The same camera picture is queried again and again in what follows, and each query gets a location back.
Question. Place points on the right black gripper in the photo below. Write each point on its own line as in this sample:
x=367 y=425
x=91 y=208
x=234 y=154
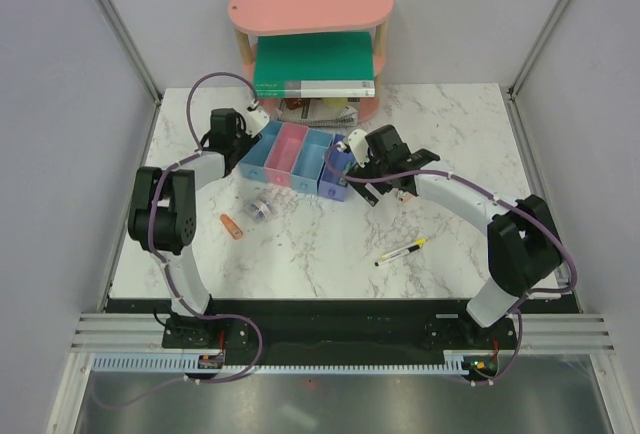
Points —
x=360 y=187

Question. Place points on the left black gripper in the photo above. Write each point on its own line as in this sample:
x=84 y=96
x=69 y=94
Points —
x=249 y=141

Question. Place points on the four-compartment pastel organizer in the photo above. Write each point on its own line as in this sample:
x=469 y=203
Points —
x=293 y=156

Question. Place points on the clear tape roll pack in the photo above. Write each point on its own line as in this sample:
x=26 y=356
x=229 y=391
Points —
x=261 y=209

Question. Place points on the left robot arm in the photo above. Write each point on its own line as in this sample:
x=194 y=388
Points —
x=162 y=214

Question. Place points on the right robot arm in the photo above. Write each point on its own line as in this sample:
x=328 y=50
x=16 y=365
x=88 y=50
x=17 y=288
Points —
x=522 y=241

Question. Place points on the yellow white marker pen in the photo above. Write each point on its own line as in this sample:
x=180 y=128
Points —
x=400 y=252

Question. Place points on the spiral notebook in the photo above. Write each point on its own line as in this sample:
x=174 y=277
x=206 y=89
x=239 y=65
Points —
x=319 y=112

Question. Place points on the green book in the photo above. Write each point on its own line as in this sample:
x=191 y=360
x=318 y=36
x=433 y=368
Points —
x=318 y=65

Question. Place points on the pink oval shelf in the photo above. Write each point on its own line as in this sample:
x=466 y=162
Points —
x=253 y=19

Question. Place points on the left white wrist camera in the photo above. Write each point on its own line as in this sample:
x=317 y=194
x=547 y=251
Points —
x=256 y=120

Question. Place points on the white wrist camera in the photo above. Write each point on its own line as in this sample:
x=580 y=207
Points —
x=256 y=120
x=358 y=145

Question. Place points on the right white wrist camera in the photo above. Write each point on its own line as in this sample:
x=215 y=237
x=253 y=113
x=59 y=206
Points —
x=358 y=145

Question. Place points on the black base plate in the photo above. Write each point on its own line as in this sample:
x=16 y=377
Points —
x=344 y=330

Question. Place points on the white cable duct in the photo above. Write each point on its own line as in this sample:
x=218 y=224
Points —
x=200 y=365

